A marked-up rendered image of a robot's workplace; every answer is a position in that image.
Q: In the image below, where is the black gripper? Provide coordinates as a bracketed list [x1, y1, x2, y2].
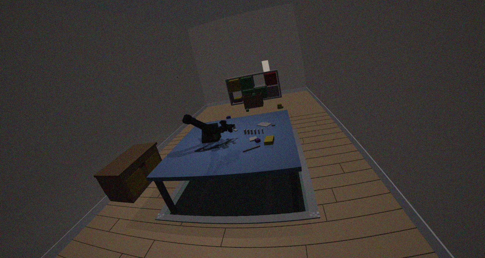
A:
[223, 124, 234, 132]

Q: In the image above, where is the yellow rectangular block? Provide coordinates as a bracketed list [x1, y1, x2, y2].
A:
[264, 136, 274, 145]

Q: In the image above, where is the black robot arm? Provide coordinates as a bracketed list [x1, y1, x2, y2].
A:
[182, 114, 227, 136]

